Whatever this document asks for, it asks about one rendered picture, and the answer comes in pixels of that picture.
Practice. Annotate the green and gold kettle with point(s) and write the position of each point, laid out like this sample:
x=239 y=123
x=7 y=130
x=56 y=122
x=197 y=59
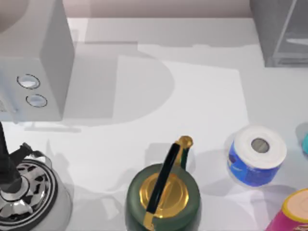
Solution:
x=166 y=192

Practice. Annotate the pink can yellow rim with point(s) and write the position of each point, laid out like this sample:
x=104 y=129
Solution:
x=292 y=214

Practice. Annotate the teal object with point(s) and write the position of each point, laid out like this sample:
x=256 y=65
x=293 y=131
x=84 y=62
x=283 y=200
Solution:
x=305 y=143

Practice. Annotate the toilet paper roll blue wrapper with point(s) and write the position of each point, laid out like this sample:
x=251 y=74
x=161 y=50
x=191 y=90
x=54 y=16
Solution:
x=255 y=158

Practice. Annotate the large microwave knob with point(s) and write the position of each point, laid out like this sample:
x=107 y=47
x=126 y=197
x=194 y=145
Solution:
x=28 y=81

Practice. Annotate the small microwave knob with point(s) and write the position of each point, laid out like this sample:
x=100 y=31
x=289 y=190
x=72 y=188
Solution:
x=36 y=100

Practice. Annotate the pale microwave oven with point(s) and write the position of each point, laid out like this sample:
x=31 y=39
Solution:
x=36 y=43

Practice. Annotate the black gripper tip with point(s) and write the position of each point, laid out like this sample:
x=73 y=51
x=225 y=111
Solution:
x=3 y=142

